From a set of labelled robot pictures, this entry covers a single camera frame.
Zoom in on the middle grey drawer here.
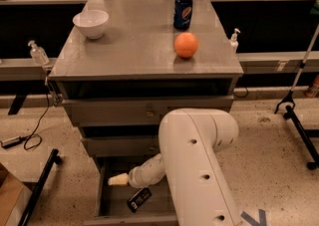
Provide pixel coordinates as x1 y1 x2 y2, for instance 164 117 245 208
81 135 160 157

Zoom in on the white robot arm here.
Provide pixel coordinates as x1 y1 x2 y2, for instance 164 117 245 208
108 109 242 226

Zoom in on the clear sanitizer bottle left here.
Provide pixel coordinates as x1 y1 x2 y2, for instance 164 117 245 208
28 40 49 66

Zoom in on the white pump bottle right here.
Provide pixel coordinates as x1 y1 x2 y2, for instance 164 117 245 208
229 28 240 53

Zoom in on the black metal leg left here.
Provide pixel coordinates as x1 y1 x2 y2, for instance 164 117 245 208
18 148 62 226

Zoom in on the black power adapter with cable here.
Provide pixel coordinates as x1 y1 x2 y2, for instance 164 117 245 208
0 96 50 150

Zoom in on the cardboard box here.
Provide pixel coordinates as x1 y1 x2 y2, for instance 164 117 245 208
0 163 32 226

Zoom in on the grabber stick tool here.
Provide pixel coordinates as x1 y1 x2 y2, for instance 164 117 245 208
274 24 319 113

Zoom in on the blue pepsi can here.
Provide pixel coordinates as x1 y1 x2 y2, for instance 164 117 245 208
173 0 192 31

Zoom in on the top grey drawer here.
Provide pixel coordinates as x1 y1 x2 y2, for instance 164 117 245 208
63 96 233 127

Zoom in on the white ceramic bowl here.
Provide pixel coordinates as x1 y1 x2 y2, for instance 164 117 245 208
73 10 109 39

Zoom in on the orange bottle on floor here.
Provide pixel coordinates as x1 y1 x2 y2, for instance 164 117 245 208
305 75 319 98

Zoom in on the open bottom grey drawer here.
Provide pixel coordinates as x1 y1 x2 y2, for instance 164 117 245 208
83 156 178 226

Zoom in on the black metal leg right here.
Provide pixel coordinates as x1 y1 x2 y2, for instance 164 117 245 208
284 106 319 170

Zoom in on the black metal leg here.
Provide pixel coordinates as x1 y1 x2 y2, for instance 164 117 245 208
284 106 319 170
18 148 62 226

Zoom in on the orange fruit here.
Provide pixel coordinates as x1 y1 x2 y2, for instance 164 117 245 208
173 33 198 59

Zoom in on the grey wooden drawer cabinet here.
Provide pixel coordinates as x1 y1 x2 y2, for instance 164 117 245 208
48 0 244 226

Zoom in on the black rxbar chocolate bar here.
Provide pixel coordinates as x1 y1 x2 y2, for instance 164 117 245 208
127 187 152 213

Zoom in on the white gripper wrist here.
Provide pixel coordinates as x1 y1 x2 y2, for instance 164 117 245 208
108 166 149 188

